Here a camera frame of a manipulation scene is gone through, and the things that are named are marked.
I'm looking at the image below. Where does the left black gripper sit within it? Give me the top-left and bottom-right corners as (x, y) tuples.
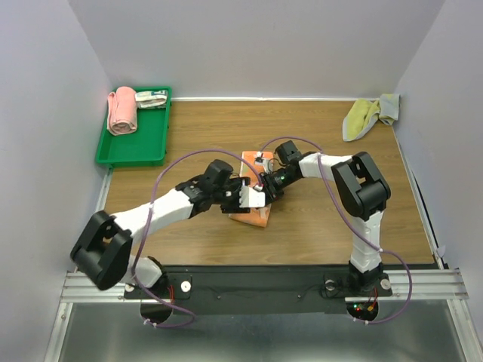
(212, 177), (250, 214)

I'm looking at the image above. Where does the orange polka dot towel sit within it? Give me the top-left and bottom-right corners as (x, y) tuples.
(229, 151), (274, 228)

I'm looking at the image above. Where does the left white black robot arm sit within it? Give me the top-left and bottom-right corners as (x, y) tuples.
(70, 159), (257, 297)

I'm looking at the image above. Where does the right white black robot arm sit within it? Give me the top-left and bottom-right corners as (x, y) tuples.
(260, 140), (391, 294)

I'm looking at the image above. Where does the green plastic tray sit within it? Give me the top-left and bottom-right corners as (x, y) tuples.
(95, 86), (172, 168)

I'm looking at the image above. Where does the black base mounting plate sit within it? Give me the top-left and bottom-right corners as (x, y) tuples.
(124, 265), (393, 316)

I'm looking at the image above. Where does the yellow green towel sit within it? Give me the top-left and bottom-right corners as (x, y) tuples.
(342, 99), (380, 142)

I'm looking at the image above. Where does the rolled white blue towel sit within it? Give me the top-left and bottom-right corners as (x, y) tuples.
(134, 90), (168, 109)

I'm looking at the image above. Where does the rolled pink towel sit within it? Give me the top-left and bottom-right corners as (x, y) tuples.
(106, 86), (137, 136)

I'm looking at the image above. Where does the grey towel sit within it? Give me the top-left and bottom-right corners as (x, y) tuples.
(378, 94), (400, 126)

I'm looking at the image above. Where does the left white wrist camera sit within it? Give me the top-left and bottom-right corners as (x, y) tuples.
(239, 186), (266, 208)

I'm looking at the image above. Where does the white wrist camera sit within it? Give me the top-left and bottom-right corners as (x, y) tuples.
(254, 152), (274, 173)
(239, 186), (266, 208)

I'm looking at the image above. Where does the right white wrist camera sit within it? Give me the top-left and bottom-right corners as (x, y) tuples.
(254, 152), (274, 173)

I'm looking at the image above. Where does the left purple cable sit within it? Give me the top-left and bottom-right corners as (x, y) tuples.
(131, 149), (263, 328)

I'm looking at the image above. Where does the aluminium frame rail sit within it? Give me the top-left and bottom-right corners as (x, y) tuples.
(60, 269), (469, 303)

